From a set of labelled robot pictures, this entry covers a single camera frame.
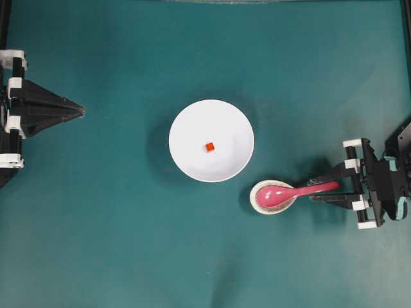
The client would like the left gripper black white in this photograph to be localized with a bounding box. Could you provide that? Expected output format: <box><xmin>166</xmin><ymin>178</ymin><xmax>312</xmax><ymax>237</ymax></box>
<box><xmin>1</xmin><ymin>49</ymin><xmax>85</xmax><ymax>169</ymax></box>

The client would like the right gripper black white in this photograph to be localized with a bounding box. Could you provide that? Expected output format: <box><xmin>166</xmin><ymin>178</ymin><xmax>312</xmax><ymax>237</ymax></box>
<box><xmin>308</xmin><ymin>138</ymin><xmax>405</xmax><ymax>227</ymax></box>

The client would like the red ceramic soup spoon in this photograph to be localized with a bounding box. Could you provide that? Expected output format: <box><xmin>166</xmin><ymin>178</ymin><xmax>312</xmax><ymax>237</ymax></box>
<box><xmin>258</xmin><ymin>181</ymin><xmax>340</xmax><ymax>207</ymax></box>

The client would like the small red block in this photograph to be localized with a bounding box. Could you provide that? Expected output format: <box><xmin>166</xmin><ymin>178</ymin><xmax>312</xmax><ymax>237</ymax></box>
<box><xmin>205</xmin><ymin>142</ymin><xmax>214</xmax><ymax>152</ymax></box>

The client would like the white round bowl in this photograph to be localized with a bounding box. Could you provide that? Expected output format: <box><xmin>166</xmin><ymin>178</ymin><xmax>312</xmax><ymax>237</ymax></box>
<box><xmin>168</xmin><ymin>99</ymin><xmax>255</xmax><ymax>183</ymax></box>

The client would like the small crackle-glaze dish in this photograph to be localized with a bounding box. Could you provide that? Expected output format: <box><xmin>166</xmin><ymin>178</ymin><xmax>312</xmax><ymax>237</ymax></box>
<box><xmin>249</xmin><ymin>180</ymin><xmax>296</xmax><ymax>215</ymax></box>

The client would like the black frame rail left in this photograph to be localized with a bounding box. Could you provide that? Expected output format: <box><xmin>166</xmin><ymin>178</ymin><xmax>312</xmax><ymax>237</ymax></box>
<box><xmin>1</xmin><ymin>0</ymin><xmax>12</xmax><ymax>69</ymax></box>

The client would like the black frame rail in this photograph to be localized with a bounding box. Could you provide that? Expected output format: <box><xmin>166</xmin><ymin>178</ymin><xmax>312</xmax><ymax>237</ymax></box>
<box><xmin>1</xmin><ymin>0</ymin><xmax>12</xmax><ymax>69</ymax></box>
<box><xmin>400</xmin><ymin>0</ymin><xmax>410</xmax><ymax>64</ymax></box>

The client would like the black frame rail right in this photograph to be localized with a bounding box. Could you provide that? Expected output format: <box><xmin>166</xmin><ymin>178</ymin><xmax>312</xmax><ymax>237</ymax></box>
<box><xmin>400</xmin><ymin>0</ymin><xmax>410</xmax><ymax>64</ymax></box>

